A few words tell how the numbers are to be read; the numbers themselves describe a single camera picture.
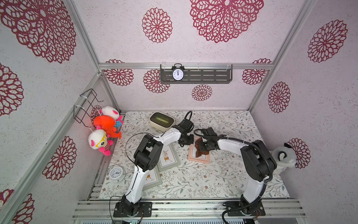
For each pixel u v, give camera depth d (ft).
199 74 3.12
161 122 3.49
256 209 2.38
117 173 2.72
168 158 3.02
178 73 2.95
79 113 2.39
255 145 1.66
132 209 2.09
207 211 2.43
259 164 1.62
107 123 2.85
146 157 1.84
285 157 2.39
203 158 3.02
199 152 3.06
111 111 3.09
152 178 2.74
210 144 2.43
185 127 2.63
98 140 2.60
